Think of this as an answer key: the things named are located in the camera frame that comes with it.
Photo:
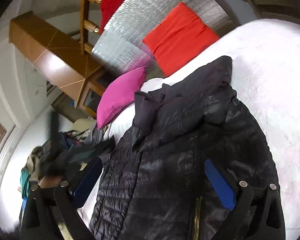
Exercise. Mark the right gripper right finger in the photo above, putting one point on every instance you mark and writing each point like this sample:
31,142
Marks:
239,196

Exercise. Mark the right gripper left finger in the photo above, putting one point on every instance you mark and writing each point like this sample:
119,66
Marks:
38,221

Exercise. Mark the black quilted puffer jacket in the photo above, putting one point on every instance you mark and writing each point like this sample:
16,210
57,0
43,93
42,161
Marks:
154,185

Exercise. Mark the pile of mixed clothes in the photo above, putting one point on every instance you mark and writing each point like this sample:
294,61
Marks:
62,155

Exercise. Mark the wooden bedside cabinet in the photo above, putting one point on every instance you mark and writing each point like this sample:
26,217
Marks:
90,95

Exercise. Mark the magenta pillow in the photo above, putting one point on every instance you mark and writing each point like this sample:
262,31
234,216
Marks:
118,95

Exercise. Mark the white bed cover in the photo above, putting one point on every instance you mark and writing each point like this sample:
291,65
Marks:
266,77

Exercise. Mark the brown wooden wardrobe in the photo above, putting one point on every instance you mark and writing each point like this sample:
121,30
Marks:
56,55

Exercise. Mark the silver foil headboard panel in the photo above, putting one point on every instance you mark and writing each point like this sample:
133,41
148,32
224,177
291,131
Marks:
120,48

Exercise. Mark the wooden ladder rack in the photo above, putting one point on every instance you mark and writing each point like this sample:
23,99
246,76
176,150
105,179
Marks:
87,26

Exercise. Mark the red pillow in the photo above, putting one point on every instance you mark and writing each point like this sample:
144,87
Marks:
179,38

